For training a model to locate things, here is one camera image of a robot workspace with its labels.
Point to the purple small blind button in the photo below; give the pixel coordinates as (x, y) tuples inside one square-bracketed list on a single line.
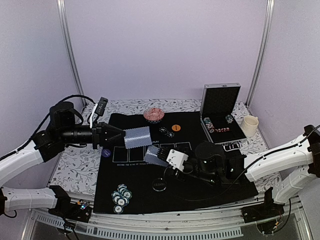
[(106, 153)]

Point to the poker chip row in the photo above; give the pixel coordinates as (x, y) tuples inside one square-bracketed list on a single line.
[(209, 125), (229, 118)]

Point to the left poker chip row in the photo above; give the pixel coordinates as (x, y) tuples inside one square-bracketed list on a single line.
[(209, 125)]

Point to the clear dealer button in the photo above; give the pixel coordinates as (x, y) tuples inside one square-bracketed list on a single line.
[(159, 185)]

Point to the aluminium frame post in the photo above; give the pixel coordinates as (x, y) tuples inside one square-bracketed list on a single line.
[(270, 4), (62, 13)]

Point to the black poker mat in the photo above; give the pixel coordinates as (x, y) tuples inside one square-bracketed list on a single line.
[(126, 166)]

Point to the blue white poker chip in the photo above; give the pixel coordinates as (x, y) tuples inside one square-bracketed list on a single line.
[(118, 209)]

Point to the patterned small bowl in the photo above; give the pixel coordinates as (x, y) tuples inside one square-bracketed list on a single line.
[(153, 115)]

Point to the blue green chip stack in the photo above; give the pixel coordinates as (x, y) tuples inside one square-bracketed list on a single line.
[(122, 195)]

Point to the black poker chip stack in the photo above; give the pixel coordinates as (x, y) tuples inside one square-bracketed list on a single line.
[(170, 134)]

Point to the orange big blind button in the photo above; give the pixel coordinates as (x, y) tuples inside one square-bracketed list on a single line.
[(176, 127)]

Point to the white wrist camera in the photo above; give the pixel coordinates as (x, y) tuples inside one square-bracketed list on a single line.
[(176, 159), (97, 111)]

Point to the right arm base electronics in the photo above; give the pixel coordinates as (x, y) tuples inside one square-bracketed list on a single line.
[(268, 213)]

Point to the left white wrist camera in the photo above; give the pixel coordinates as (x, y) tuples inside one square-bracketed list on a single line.
[(97, 111)]

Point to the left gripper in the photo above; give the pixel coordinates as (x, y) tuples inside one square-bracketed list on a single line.
[(98, 131)]

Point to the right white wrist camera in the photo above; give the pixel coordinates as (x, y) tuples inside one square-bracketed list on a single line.
[(176, 159)]

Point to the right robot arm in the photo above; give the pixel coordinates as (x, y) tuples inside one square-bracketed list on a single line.
[(302, 152)]

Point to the front aluminium rail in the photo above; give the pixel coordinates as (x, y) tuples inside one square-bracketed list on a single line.
[(215, 223)]

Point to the black 100 poker chip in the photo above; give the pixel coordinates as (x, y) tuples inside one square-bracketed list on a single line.
[(163, 130)]

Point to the left aluminium frame post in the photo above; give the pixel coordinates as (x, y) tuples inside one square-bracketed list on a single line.
[(62, 13)]

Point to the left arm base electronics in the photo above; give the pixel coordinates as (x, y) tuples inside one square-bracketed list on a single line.
[(66, 210)]

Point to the aluminium poker chip case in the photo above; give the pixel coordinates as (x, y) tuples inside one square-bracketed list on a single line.
[(218, 101)]

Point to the blue playing card deck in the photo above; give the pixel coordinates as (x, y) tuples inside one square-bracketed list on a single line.
[(151, 157)]

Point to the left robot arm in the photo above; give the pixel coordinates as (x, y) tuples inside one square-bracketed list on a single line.
[(65, 129)]

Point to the cream ceramic mug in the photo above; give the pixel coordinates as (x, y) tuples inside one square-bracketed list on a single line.
[(249, 125)]

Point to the right poker chip row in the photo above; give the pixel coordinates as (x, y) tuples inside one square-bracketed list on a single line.
[(229, 118)]

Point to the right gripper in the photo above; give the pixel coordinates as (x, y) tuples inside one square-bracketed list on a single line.
[(175, 174)]

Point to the right aluminium frame post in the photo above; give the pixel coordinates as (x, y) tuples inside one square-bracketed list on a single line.
[(270, 4)]

